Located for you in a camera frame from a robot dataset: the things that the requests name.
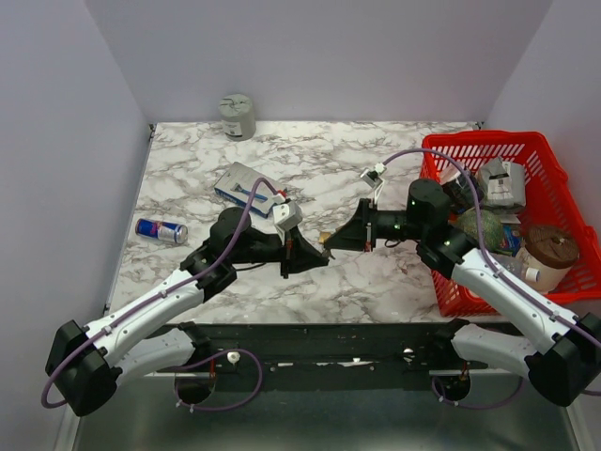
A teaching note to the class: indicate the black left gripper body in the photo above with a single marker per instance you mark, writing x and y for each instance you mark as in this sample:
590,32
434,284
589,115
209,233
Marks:
290,265

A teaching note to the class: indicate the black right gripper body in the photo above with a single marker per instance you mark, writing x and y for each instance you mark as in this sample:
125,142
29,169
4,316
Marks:
366,214

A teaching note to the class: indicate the large brass padlock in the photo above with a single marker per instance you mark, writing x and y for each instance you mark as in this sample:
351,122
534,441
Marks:
323,236

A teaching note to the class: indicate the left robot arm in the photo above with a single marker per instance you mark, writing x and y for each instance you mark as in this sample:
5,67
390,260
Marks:
87,363

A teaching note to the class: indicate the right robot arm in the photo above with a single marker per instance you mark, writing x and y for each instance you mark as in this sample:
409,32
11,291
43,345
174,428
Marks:
558,352

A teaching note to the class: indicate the blue razor package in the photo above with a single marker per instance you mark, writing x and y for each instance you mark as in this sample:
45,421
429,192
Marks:
236,183

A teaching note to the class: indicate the red bull can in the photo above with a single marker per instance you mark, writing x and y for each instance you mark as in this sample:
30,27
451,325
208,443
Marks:
161,231

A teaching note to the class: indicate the green round melon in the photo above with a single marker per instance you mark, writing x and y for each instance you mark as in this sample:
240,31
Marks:
489,224

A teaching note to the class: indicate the grey cylindrical canister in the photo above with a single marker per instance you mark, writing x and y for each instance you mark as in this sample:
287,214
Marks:
237,117

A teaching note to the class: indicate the grey white pouch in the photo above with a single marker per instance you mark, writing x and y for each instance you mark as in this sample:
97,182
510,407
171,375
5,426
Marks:
503,184

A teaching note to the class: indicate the blue snack packet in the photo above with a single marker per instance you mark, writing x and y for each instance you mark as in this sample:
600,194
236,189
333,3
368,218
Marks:
511,239

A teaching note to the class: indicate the clear plastic water bottle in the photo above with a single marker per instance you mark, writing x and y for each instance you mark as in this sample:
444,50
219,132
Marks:
527,274

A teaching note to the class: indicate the red plastic basket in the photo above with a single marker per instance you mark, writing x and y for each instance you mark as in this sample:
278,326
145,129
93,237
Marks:
549,201

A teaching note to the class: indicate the brown lid white jar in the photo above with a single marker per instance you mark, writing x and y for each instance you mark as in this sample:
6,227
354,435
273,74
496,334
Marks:
549,250

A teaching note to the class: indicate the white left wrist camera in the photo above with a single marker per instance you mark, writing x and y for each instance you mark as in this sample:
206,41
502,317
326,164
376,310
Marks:
286,215

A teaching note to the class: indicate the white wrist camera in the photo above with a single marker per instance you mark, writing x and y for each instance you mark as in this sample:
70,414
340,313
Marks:
373,178
286,215

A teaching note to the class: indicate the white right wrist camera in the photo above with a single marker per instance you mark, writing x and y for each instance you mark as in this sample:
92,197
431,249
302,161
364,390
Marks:
373,178

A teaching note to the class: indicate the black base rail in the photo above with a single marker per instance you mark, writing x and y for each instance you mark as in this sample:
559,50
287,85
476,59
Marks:
317,357

